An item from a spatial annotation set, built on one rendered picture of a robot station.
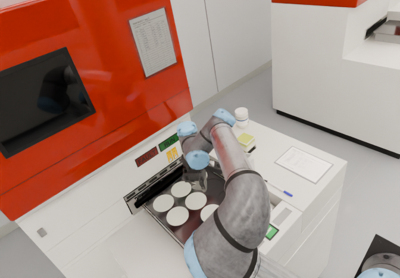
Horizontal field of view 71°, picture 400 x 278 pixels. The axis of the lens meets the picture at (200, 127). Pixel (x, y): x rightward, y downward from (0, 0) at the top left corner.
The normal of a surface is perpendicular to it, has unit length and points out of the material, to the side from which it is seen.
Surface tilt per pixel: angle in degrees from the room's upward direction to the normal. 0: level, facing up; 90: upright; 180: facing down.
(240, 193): 10
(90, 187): 90
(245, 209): 21
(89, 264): 90
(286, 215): 0
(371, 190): 0
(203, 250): 47
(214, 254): 58
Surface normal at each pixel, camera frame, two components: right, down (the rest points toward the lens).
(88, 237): 0.66, 0.35
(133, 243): -0.17, -0.79
